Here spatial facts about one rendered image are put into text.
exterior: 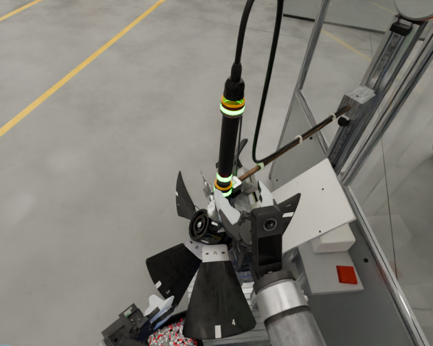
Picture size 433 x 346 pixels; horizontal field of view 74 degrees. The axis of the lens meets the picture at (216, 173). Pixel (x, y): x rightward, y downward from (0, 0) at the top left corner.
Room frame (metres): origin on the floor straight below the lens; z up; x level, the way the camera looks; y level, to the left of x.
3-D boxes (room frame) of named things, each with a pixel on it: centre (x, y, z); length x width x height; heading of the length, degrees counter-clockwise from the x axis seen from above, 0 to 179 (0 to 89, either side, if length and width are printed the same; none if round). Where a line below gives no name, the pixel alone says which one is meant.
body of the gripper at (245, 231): (0.23, -0.09, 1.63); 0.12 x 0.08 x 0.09; 19
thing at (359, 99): (0.87, -0.47, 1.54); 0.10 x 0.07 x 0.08; 134
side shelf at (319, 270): (0.63, -0.54, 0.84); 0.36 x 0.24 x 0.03; 9
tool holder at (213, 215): (0.44, -0.03, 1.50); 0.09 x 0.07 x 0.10; 134
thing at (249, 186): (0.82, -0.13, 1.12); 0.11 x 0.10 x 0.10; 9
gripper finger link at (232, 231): (0.27, -0.05, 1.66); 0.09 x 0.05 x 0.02; 41
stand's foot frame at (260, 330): (0.60, -0.19, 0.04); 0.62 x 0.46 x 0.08; 99
